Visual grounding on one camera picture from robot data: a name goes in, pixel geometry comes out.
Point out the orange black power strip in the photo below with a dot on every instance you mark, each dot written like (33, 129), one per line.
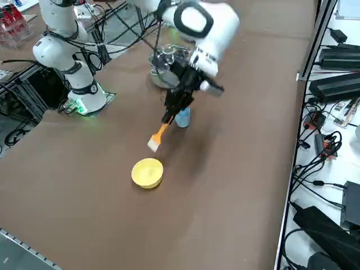
(315, 121)

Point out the clear acrylic rack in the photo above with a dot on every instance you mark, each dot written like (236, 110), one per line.
(14, 36)

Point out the grey electric cooking pot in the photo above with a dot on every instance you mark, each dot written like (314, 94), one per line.
(157, 80)

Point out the aluminium rail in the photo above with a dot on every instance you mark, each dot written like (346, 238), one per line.
(17, 242)

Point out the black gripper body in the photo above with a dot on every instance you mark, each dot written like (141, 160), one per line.
(184, 74)

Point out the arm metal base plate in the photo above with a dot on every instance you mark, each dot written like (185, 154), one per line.
(111, 97)

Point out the blue plastic cup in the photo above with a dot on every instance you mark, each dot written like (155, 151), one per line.
(184, 121)

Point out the aluminium frame post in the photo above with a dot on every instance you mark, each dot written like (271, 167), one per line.
(317, 36)

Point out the black metal frame stand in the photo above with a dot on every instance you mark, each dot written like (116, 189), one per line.
(42, 84)

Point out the black electronics box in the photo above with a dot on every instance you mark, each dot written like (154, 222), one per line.
(351, 202)

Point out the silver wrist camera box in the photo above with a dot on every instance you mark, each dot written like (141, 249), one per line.
(213, 90)

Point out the small black power adapter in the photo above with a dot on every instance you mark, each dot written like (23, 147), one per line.
(339, 35)

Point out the yellow plastic bowl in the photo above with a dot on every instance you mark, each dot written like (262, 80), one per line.
(146, 174)

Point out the glass pot lid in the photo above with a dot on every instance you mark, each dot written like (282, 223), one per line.
(180, 53)

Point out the printed paper card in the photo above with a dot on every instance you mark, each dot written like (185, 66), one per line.
(341, 108)

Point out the black power supply brick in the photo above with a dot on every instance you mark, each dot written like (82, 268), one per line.
(340, 59)
(334, 87)

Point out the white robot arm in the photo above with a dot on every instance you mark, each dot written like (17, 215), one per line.
(56, 22)

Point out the large black power adapter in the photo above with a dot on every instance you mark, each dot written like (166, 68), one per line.
(317, 225)

